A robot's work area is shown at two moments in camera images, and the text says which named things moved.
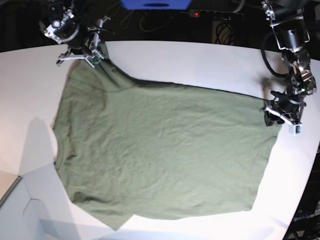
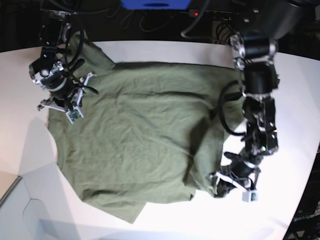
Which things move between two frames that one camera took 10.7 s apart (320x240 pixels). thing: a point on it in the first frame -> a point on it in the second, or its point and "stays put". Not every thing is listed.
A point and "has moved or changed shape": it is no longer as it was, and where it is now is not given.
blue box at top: [155, 4] stays put
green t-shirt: [134, 151] has moved or changed shape
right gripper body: [283, 108] -> [242, 176]
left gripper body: [91, 53] -> [66, 97]
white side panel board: [22, 218] stays put
